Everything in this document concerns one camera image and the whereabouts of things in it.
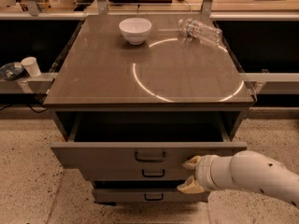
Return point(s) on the dark round dish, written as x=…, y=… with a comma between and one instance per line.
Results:
x=11, y=71

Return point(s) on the white paper cup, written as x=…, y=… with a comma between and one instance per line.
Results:
x=31, y=66

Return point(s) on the grey drawer cabinet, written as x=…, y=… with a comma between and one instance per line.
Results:
x=170, y=71

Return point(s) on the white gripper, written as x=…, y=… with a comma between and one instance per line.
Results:
x=205, y=173

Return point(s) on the white ceramic bowl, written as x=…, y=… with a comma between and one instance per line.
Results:
x=135, y=30

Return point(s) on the clear plastic water bottle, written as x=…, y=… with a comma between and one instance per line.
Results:
x=201, y=31

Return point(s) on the grey bottom drawer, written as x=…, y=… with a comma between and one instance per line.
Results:
x=145, y=195

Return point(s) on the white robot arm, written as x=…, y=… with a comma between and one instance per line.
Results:
x=245, y=170

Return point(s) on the grey top drawer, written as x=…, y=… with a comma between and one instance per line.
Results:
x=110, y=141

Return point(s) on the black top drawer handle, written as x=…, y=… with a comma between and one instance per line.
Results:
x=150, y=158

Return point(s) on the grey drawer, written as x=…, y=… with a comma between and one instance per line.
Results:
x=145, y=195
x=137, y=174
x=110, y=141

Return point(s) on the grey middle drawer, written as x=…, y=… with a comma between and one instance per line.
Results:
x=137, y=174

